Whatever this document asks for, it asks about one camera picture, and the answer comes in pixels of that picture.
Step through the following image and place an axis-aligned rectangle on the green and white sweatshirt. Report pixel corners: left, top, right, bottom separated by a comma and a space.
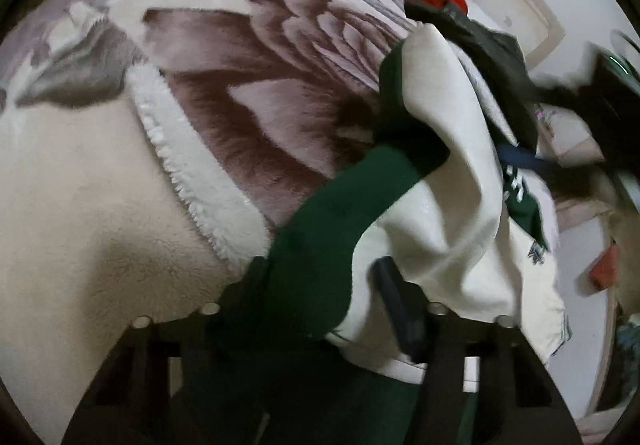
210, 22, 573, 445

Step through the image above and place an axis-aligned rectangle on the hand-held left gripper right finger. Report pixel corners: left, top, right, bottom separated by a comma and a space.
371, 256, 586, 445

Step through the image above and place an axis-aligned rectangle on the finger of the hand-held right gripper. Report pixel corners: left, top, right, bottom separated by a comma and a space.
530, 84, 598, 112

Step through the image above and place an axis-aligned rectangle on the black leather jacket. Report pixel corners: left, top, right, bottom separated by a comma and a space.
404, 0, 551, 150

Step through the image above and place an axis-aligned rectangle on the floral plush blanket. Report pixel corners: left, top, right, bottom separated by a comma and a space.
0, 0, 501, 445

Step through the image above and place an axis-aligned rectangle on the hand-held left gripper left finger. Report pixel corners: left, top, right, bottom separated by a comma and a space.
60, 255, 273, 445

